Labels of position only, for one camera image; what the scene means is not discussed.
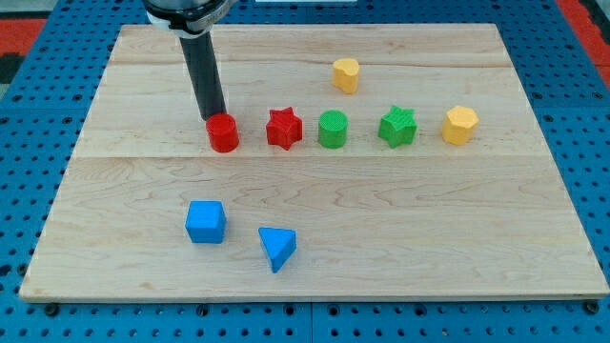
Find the green cylinder block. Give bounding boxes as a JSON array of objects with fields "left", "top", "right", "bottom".
[{"left": 318, "top": 110, "right": 349, "bottom": 149}]

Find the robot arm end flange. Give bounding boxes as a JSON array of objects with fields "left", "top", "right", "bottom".
[{"left": 143, "top": 0, "right": 236, "bottom": 39}]

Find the light wooden board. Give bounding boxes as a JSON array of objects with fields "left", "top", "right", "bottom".
[{"left": 19, "top": 24, "right": 609, "bottom": 303}]

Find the green star block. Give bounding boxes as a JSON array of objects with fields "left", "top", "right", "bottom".
[{"left": 377, "top": 105, "right": 417, "bottom": 149}]

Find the yellow hexagon block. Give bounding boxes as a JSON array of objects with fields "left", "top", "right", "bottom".
[{"left": 440, "top": 106, "right": 479, "bottom": 146}]

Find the red star block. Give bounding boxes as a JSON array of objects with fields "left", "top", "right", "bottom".
[{"left": 266, "top": 107, "right": 303, "bottom": 151}]

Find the red cylinder block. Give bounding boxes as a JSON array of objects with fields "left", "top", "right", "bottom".
[{"left": 206, "top": 113, "right": 239, "bottom": 152}]

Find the blue triangle block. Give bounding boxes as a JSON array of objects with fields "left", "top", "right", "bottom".
[{"left": 258, "top": 227, "right": 296, "bottom": 273}]

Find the yellow heart block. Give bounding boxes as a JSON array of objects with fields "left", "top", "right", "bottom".
[{"left": 332, "top": 58, "right": 359, "bottom": 94}]

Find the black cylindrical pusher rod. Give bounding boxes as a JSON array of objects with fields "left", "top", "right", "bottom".
[{"left": 180, "top": 32, "right": 226, "bottom": 121}]

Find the blue cube block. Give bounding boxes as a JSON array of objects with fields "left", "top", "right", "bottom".
[{"left": 185, "top": 200, "right": 227, "bottom": 244}]

